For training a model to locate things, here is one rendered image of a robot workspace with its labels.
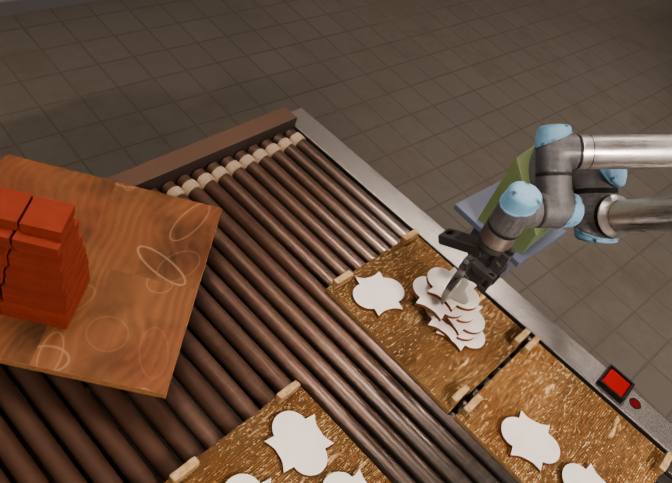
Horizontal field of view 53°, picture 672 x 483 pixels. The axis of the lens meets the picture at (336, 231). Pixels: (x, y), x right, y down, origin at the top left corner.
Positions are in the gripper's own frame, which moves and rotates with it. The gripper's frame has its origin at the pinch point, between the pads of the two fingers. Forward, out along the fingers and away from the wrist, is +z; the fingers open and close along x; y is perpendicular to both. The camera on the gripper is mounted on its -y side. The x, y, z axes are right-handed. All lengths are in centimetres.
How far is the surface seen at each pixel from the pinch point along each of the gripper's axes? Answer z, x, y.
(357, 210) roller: 11.7, 11.8, -36.2
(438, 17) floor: 103, 303, -162
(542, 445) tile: 8.7, -12.1, 37.6
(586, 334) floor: 103, 133, 41
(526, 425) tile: 8.7, -10.7, 32.5
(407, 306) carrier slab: 9.7, -5.4, -6.2
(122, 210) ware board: -1, -47, -64
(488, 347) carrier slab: 9.7, 1.4, 15.0
